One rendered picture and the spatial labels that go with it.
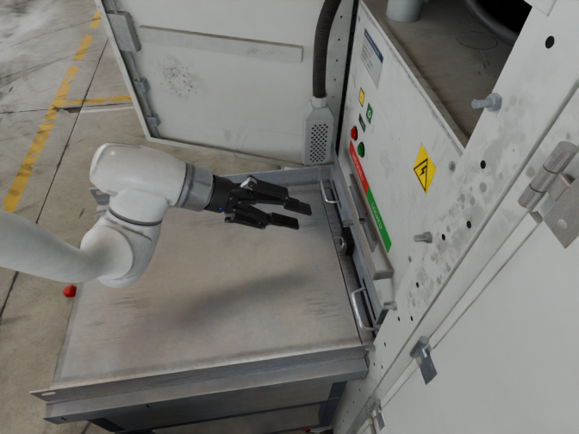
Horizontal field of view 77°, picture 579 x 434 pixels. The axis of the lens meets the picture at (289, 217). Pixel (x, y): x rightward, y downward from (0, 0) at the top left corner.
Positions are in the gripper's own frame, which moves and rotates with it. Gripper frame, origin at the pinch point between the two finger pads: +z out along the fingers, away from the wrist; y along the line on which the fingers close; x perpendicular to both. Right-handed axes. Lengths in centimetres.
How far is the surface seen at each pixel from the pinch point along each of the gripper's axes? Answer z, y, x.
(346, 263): 21.7, 8.8, 3.6
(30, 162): -83, 169, -156
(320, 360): 10.3, 13.5, 28.1
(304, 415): 44, 73, 26
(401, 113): 0.0, -33.9, 5.3
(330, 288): 16.5, 11.7, 10.3
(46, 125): -84, 170, -198
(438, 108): -3.4, -40.1, 14.4
